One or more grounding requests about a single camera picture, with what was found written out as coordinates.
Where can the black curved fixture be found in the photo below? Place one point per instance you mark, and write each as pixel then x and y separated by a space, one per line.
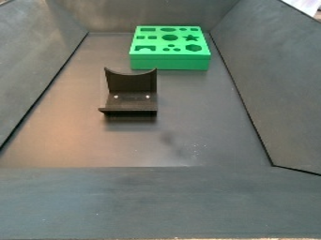
pixel 132 92

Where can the green shape sorter block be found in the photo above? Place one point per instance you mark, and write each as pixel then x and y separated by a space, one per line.
pixel 169 47

